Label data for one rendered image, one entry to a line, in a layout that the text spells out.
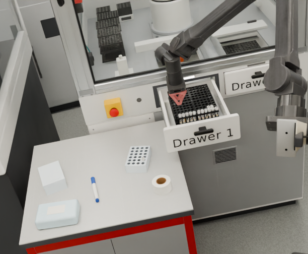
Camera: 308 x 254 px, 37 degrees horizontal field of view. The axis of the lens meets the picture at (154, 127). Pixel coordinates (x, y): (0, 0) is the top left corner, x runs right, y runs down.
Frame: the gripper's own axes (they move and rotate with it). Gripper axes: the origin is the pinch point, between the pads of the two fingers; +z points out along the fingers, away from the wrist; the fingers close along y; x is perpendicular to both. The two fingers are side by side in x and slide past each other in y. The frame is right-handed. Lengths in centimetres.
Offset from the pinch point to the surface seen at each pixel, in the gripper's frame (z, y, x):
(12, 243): 62, -4, 88
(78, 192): 20, -20, 44
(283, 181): 77, 20, -48
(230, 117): 4.0, -10.7, -17.8
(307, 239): 98, -3, -54
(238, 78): 9.7, 21.5, -28.2
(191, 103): 7.8, 7.2, -5.5
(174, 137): 7.7, -12.0, 4.2
